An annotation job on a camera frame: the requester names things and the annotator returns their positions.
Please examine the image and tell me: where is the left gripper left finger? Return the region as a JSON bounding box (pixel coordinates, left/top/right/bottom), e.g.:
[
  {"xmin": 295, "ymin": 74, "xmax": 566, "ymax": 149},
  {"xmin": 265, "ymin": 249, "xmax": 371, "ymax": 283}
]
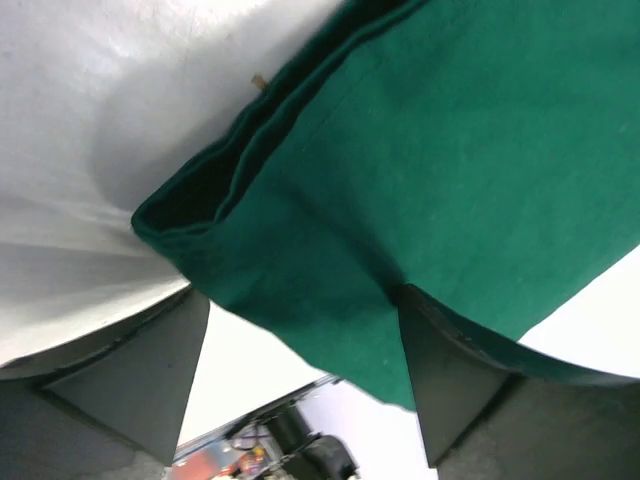
[{"xmin": 1, "ymin": 288, "xmax": 210, "ymax": 479}]

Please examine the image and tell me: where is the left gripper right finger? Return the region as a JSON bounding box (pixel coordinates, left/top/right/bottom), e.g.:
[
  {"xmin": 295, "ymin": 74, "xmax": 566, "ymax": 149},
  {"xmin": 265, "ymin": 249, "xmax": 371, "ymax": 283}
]
[{"xmin": 397, "ymin": 284, "xmax": 639, "ymax": 480}]

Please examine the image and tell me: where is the green surgical drape cloth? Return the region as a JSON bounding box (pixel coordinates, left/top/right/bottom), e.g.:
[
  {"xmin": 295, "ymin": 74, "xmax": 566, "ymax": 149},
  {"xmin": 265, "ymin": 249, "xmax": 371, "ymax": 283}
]
[{"xmin": 132, "ymin": 1, "xmax": 639, "ymax": 409}]

